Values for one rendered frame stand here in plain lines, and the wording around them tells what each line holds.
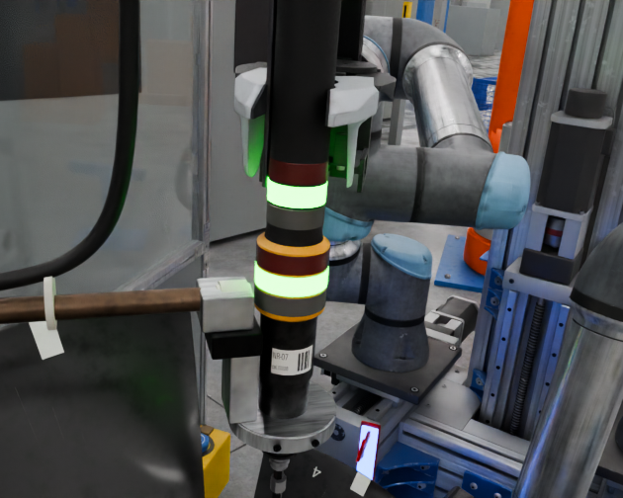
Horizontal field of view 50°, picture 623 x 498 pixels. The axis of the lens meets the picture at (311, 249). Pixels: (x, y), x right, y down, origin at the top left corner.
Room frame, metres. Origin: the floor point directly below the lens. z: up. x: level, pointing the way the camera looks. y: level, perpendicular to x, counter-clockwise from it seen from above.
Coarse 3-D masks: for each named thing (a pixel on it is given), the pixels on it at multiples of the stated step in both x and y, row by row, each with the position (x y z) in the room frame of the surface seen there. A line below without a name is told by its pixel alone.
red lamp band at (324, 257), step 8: (256, 240) 0.37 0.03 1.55; (256, 248) 0.36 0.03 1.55; (256, 256) 0.36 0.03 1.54; (264, 256) 0.35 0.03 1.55; (272, 256) 0.35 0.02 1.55; (280, 256) 0.34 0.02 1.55; (288, 256) 0.34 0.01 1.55; (312, 256) 0.35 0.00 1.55; (320, 256) 0.35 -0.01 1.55; (328, 256) 0.36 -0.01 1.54; (264, 264) 0.35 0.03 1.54; (272, 264) 0.35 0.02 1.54; (280, 264) 0.34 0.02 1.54; (288, 264) 0.34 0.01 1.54; (296, 264) 0.34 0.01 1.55; (304, 264) 0.34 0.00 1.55; (312, 264) 0.35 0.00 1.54; (320, 264) 0.35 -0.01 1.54; (328, 264) 0.36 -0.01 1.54; (272, 272) 0.35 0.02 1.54; (280, 272) 0.34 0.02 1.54; (288, 272) 0.34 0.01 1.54; (296, 272) 0.34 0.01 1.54; (304, 272) 0.35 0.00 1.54; (312, 272) 0.35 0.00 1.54
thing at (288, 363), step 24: (264, 336) 0.35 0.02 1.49; (288, 336) 0.35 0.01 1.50; (312, 336) 0.36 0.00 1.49; (264, 360) 0.35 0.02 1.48; (288, 360) 0.35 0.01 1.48; (312, 360) 0.36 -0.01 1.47; (264, 384) 0.36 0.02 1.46; (288, 384) 0.35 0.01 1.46; (264, 408) 0.35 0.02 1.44; (288, 408) 0.35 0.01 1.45; (288, 456) 0.35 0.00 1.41
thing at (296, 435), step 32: (224, 320) 0.34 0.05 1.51; (256, 320) 0.36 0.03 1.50; (224, 352) 0.33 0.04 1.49; (256, 352) 0.34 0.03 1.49; (224, 384) 0.36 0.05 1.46; (256, 384) 0.34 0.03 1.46; (256, 416) 0.35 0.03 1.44; (320, 416) 0.36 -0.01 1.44; (256, 448) 0.33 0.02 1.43; (288, 448) 0.33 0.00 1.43
